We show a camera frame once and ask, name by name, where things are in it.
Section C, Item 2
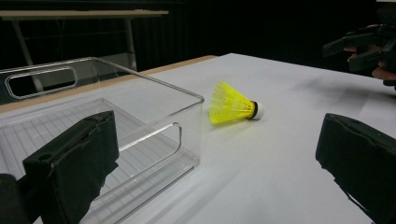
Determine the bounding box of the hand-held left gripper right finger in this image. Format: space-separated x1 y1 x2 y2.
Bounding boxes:
315 112 396 224

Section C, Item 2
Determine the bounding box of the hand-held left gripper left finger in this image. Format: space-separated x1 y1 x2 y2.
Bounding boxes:
21 110 120 224

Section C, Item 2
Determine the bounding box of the clear plastic storage bin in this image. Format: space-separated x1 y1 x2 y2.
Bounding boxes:
0 56 205 224

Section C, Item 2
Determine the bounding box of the yellow shuttlecock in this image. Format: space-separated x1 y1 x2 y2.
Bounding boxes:
208 80 265 126

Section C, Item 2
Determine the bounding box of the light table with metal legs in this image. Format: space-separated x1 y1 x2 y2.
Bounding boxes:
0 8 170 93

